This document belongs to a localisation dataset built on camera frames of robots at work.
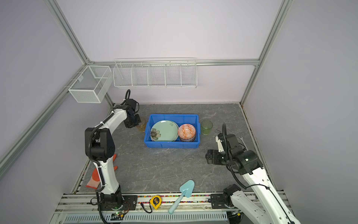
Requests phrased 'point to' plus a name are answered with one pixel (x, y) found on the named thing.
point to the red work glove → (94, 181)
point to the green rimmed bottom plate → (164, 130)
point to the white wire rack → (158, 73)
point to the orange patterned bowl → (187, 132)
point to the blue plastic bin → (180, 119)
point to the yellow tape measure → (156, 201)
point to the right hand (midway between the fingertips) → (213, 157)
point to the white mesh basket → (92, 85)
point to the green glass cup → (206, 126)
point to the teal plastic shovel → (186, 189)
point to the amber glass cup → (141, 126)
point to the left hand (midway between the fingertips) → (137, 124)
